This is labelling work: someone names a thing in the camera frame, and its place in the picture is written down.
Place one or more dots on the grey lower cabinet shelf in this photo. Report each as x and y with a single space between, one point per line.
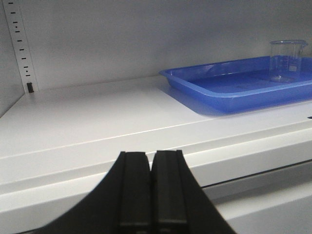
57 145

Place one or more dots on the slotted shelf rail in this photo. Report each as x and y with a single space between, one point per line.
20 44

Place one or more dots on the clear glass beaker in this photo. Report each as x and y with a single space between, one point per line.
285 59

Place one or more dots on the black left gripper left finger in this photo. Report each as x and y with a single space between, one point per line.
119 204

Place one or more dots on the blue plastic tray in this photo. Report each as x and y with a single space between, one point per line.
240 85

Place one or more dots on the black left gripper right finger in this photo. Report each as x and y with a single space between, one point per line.
179 204

